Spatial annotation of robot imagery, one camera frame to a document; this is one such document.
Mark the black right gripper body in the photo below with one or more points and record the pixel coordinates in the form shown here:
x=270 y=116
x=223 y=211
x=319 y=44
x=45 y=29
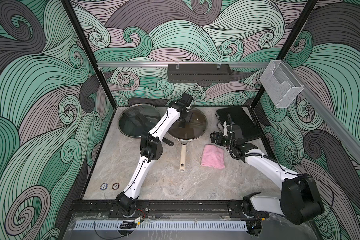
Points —
x=220 y=140

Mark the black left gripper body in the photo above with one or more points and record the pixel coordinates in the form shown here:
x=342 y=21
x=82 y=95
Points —
x=187 y=117

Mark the glass pot lid black knob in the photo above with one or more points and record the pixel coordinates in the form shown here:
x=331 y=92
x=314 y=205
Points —
x=187 y=131

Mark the pink cloth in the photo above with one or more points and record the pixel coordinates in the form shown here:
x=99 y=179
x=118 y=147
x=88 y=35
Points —
x=213 y=157

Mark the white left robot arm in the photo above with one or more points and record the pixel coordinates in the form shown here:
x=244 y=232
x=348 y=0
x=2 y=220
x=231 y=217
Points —
x=151 y=149

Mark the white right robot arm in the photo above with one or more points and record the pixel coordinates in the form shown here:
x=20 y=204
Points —
x=299 y=201

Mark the glass lid on black pan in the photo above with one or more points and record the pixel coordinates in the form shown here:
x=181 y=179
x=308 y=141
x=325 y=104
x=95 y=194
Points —
x=138 y=119

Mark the black case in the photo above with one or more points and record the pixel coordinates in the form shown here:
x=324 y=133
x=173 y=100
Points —
x=240 y=118

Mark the red poker chip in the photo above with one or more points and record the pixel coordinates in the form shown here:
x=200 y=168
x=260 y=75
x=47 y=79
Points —
x=115 y=186

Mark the blue poker chip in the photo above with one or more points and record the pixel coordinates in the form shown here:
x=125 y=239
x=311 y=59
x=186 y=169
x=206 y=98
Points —
x=104 y=186

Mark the brown pan beige handle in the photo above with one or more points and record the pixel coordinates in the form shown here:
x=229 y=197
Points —
x=183 y=155

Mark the black wall shelf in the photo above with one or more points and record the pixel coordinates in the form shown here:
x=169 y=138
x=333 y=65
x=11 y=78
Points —
x=199 y=74

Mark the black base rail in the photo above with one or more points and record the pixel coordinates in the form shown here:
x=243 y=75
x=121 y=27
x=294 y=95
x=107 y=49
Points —
x=157 y=208

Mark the aluminium back rail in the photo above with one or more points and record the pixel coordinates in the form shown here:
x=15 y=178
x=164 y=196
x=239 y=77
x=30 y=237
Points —
x=154 y=64

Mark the aluminium rail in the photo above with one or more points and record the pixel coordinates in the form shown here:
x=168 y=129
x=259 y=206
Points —
x=330 y=103
x=154 y=64

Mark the clear wall bin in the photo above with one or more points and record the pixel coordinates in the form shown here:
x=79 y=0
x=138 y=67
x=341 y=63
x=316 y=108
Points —
x=281 y=83

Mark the white cable duct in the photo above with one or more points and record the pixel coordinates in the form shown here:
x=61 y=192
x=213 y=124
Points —
x=165 y=225

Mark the aluminium right rail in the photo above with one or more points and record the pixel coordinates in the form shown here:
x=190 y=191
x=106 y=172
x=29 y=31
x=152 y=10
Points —
x=330 y=103

